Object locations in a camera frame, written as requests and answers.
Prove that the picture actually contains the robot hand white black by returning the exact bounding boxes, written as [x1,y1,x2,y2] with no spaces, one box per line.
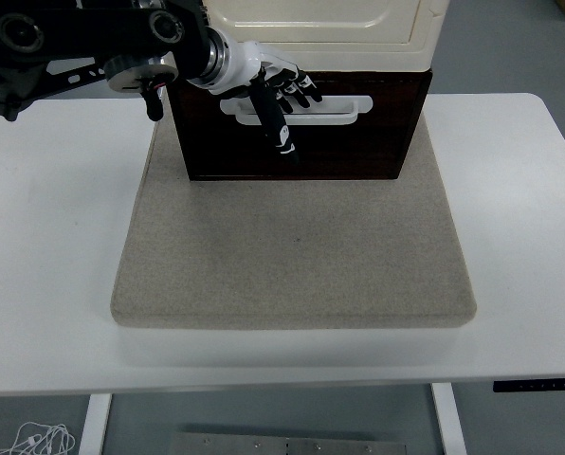
[210,28,323,163]

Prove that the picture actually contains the white drawer handle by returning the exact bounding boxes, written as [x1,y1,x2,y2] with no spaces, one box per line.
[219,94,374,127]

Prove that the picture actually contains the dark brown wooden drawer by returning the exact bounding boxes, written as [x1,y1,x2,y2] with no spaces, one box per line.
[174,79,425,179]

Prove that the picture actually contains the cream cabinet door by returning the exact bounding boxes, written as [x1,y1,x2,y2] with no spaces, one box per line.
[206,0,422,46]

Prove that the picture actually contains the beige felt mat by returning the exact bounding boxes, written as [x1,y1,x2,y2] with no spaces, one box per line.
[110,94,478,332]

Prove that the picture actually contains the grey metal plate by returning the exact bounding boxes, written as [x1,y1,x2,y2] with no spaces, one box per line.
[175,430,410,455]

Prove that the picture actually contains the white table leg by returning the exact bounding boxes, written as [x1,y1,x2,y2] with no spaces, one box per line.
[429,382,468,455]
[77,392,114,455]

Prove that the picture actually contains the black table control panel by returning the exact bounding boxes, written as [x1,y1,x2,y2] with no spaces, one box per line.
[492,376,565,393]

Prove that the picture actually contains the white cable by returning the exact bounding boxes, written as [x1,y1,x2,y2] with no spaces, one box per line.
[0,421,77,455]

